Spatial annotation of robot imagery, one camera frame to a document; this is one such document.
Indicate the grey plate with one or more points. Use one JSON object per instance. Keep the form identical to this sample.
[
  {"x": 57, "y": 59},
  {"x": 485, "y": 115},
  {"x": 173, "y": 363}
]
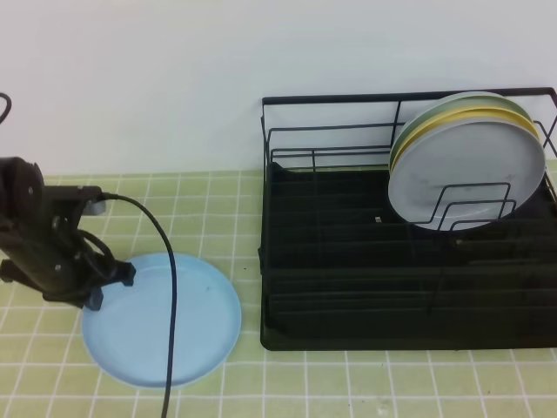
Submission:
[{"x": 466, "y": 174}]

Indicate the yellow plate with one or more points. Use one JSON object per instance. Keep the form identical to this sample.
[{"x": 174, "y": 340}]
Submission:
[{"x": 462, "y": 114}]

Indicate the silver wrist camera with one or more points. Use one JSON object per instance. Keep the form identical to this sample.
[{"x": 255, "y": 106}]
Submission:
[{"x": 94, "y": 208}]

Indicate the black wire dish rack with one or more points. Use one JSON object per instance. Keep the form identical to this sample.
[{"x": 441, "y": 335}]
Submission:
[{"x": 341, "y": 270}]

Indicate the light blue plate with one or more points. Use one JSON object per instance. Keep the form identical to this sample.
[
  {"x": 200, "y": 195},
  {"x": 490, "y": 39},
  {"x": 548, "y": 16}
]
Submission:
[{"x": 128, "y": 337}]

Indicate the green plate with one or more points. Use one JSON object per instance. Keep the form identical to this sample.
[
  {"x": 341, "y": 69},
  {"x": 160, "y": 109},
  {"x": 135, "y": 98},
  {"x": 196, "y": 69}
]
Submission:
[{"x": 473, "y": 100}]

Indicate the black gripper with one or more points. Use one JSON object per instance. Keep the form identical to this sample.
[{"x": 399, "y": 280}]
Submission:
[{"x": 48, "y": 252}]

